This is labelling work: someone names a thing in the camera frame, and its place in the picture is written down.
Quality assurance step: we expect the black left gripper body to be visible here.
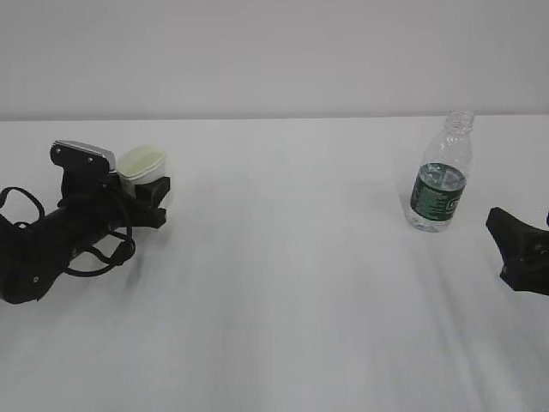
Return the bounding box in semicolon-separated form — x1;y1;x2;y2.
57;175;168;241

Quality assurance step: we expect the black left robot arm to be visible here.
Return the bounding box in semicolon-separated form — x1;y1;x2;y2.
1;177;171;305

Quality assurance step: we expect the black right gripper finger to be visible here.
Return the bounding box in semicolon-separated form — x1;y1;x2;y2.
486;207;548;264

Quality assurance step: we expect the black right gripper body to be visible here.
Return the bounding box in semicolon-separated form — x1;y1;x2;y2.
500;241;548;295

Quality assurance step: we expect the white paper cup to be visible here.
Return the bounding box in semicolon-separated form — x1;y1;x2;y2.
117;145;166;197

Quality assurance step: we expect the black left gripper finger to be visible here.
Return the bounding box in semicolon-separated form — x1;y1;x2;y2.
134;177;171;227

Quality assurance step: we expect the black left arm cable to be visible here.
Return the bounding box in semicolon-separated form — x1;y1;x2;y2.
0;185;136;276

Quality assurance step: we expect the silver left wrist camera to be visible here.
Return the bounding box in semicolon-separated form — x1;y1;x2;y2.
50;140;119;199

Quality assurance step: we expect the clear water bottle green label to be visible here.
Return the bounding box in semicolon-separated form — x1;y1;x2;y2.
406;110;475;233

